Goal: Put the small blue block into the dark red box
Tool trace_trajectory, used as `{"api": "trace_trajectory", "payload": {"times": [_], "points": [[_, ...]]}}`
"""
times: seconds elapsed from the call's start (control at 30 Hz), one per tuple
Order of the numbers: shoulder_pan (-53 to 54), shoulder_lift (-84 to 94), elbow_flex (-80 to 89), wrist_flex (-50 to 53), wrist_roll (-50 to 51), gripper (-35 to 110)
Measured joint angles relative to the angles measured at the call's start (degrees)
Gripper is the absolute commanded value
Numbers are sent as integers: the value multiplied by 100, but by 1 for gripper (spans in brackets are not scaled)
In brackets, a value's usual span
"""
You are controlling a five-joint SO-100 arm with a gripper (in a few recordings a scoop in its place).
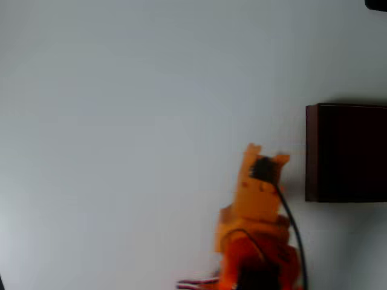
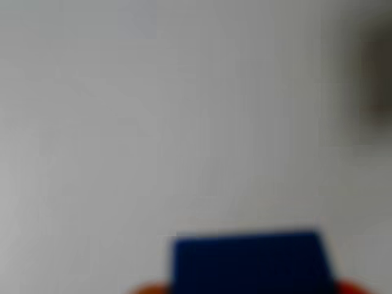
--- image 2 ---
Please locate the small blue block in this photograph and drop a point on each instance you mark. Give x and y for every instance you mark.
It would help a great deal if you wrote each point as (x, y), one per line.
(251, 263)

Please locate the dark red box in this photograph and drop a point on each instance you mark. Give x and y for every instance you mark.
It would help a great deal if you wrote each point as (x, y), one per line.
(376, 73)

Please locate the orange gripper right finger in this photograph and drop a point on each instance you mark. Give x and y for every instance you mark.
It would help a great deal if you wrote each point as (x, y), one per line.
(352, 288)

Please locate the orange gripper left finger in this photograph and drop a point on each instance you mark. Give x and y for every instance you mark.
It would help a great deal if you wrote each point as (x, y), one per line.
(150, 289)

